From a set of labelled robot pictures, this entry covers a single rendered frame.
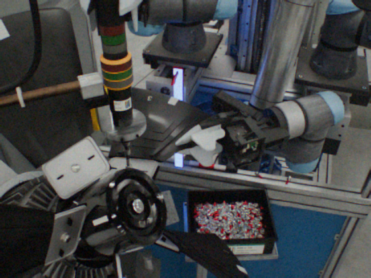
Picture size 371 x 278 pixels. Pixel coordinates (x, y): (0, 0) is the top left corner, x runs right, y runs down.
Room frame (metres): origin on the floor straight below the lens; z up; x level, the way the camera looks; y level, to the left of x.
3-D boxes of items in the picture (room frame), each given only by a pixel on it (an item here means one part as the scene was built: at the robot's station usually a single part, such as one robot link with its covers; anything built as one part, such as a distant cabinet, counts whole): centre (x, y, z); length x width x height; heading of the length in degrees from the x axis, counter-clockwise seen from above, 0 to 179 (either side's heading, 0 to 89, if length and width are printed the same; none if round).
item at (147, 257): (0.44, 0.07, 0.96); 0.02 x 0.02 x 0.06
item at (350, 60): (1.09, -0.48, 1.09); 0.15 x 0.15 x 0.10
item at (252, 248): (0.63, -0.12, 0.85); 0.22 x 0.17 x 0.07; 91
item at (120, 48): (0.48, 0.09, 1.43); 0.03 x 0.03 x 0.01
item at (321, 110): (0.66, -0.28, 1.17); 0.11 x 0.08 x 0.09; 113
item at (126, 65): (0.48, 0.09, 1.40); 0.04 x 0.04 x 0.01
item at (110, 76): (0.48, 0.09, 1.39); 0.04 x 0.04 x 0.01
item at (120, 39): (0.48, 0.09, 1.44); 0.03 x 0.03 x 0.01
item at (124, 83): (0.48, 0.09, 1.38); 0.04 x 0.04 x 0.01
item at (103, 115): (0.48, 0.10, 1.34); 0.09 x 0.07 x 0.10; 112
